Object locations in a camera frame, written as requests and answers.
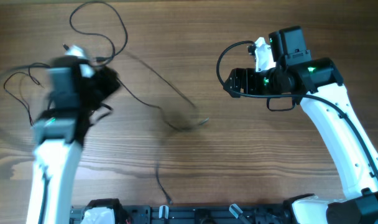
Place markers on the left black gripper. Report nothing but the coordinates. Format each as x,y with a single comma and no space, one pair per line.
108,76

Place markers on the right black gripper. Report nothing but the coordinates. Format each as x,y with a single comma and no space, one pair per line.
249,75

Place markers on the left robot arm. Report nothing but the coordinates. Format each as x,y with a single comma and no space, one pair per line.
78,89

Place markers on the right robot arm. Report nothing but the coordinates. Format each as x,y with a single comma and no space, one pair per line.
284,68

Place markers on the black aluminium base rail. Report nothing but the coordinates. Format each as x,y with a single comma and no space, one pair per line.
259,214

